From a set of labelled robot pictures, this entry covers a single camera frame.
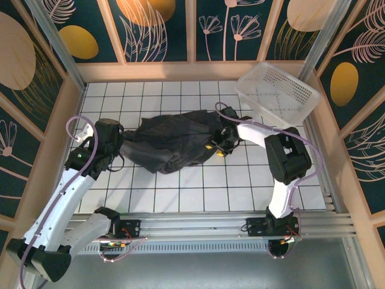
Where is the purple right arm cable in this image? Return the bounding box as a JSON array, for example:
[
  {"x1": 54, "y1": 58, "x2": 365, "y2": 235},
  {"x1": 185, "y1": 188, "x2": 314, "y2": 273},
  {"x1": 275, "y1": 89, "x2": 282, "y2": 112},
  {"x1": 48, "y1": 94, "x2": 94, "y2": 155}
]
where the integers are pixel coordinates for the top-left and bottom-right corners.
[{"x1": 215, "y1": 101, "x2": 324, "y2": 259}]

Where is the slotted grey metal strip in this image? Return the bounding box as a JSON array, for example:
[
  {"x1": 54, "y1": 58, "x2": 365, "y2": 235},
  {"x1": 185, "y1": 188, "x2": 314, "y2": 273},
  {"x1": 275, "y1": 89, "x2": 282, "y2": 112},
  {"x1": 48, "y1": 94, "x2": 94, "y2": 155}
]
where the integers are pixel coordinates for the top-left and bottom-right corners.
[{"x1": 75, "y1": 240, "x2": 271, "y2": 255}]

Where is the pink fern outline wall panel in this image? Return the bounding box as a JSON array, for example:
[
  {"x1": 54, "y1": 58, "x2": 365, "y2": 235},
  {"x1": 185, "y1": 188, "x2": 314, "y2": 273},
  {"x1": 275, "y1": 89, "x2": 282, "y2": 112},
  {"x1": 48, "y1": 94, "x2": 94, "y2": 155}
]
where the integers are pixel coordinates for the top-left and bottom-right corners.
[{"x1": 344, "y1": 117, "x2": 385, "y2": 214}]

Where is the orange circle leaves wall panel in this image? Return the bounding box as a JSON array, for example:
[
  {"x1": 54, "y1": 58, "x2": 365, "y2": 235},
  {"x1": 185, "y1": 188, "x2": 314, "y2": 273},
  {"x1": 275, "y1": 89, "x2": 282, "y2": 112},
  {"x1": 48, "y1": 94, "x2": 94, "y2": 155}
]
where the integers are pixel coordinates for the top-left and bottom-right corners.
[{"x1": 108, "y1": 0, "x2": 188, "y2": 63}]

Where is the yellow oval wall panel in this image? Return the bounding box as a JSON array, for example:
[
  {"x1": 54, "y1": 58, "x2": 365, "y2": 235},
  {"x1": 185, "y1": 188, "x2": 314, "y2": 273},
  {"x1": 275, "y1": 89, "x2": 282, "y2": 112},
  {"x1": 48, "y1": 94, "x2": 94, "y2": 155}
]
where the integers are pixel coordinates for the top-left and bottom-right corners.
[{"x1": 43, "y1": 0, "x2": 118, "y2": 63}]

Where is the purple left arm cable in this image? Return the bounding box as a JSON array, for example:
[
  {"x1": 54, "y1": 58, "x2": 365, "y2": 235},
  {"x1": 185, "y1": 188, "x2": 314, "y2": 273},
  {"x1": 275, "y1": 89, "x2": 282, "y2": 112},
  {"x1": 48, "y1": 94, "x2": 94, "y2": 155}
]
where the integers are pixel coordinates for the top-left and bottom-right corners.
[{"x1": 17, "y1": 116, "x2": 148, "y2": 289}]

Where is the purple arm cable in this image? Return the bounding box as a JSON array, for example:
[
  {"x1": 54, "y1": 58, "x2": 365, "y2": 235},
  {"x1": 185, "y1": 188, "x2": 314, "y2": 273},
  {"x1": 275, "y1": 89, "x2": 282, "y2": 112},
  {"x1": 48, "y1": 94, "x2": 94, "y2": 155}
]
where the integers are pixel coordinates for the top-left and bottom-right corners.
[
  {"x1": 215, "y1": 101, "x2": 324, "y2": 259},
  {"x1": 17, "y1": 116, "x2": 148, "y2": 289}
]

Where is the fern and yellow oval panel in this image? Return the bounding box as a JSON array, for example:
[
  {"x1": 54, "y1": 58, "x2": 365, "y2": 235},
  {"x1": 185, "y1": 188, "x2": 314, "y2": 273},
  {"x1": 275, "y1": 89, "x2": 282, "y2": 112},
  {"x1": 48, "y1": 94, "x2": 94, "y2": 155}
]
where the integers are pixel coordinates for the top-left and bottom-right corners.
[{"x1": 318, "y1": 0, "x2": 385, "y2": 130}]

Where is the clear perforated plastic basket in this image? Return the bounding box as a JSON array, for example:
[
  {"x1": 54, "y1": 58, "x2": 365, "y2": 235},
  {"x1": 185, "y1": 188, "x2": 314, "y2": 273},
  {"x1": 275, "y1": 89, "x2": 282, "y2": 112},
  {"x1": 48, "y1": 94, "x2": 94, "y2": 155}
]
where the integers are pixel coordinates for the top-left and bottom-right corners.
[{"x1": 233, "y1": 61, "x2": 321, "y2": 129}]

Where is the aluminium corner post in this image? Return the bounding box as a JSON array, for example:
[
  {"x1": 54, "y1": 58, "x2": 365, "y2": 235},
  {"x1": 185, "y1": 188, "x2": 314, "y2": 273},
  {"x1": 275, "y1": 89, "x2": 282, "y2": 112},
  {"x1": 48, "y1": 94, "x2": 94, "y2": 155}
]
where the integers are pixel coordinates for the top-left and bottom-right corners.
[
  {"x1": 23, "y1": 0, "x2": 88, "y2": 91},
  {"x1": 300, "y1": 0, "x2": 353, "y2": 81}
]

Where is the dark grey t-shirt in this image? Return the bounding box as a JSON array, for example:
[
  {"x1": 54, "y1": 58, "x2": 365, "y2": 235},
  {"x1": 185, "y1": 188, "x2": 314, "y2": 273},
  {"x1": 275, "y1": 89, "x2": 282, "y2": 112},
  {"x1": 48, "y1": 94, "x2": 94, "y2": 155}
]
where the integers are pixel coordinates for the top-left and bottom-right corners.
[{"x1": 122, "y1": 110, "x2": 225, "y2": 175}]

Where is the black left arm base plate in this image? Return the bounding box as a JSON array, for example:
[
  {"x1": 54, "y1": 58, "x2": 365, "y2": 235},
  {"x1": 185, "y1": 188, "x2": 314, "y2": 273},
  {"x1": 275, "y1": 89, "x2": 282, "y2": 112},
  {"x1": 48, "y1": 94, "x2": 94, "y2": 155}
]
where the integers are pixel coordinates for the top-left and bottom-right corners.
[{"x1": 115, "y1": 219, "x2": 142, "y2": 240}]

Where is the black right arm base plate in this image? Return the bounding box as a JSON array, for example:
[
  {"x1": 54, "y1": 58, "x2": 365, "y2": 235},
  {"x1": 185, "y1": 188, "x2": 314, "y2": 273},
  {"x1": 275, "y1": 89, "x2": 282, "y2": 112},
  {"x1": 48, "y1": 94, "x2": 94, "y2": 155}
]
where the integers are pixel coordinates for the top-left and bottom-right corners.
[{"x1": 245, "y1": 217, "x2": 301, "y2": 238}]

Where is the long aluminium mounting rail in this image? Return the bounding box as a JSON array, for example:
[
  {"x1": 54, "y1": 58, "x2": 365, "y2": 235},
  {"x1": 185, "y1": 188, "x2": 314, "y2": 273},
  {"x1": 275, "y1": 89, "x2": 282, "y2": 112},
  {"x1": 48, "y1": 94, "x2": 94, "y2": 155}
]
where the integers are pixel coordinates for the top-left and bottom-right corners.
[{"x1": 64, "y1": 210, "x2": 357, "y2": 244}]

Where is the single pink flower wall panel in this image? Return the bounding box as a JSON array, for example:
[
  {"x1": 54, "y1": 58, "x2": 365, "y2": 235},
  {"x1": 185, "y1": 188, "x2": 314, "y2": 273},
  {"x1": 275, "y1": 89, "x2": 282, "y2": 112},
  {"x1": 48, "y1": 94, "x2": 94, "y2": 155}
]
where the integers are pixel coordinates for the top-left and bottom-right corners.
[{"x1": 0, "y1": 105, "x2": 42, "y2": 217}]

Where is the large beige disc wall panel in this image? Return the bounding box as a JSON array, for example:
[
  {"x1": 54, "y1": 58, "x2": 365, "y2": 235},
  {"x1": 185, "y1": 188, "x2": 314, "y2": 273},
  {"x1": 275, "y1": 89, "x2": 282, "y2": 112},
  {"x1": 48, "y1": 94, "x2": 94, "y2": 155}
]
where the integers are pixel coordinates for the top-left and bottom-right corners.
[{"x1": 0, "y1": 0, "x2": 66, "y2": 133}]

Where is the pink flowers wall panel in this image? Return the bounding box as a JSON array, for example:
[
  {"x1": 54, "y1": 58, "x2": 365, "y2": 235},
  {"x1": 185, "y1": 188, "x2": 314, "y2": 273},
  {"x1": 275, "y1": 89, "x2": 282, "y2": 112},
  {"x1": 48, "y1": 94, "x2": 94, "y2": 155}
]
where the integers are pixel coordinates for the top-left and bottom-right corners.
[{"x1": 196, "y1": 0, "x2": 274, "y2": 61}]

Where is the beige circle grass wall panel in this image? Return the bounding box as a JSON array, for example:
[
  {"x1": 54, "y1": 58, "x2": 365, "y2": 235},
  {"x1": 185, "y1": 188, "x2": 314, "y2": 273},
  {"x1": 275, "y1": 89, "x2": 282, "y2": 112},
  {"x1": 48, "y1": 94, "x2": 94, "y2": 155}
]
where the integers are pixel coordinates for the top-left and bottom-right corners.
[{"x1": 266, "y1": 0, "x2": 327, "y2": 61}]

